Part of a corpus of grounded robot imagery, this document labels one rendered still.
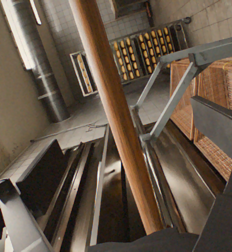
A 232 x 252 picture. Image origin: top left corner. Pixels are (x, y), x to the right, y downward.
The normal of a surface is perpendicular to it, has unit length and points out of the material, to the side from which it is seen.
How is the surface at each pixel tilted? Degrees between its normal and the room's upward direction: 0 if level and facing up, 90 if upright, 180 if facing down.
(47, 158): 180
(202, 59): 90
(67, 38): 90
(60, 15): 90
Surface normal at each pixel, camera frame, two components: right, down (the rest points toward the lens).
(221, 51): 0.00, 0.32
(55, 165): 0.95, -0.29
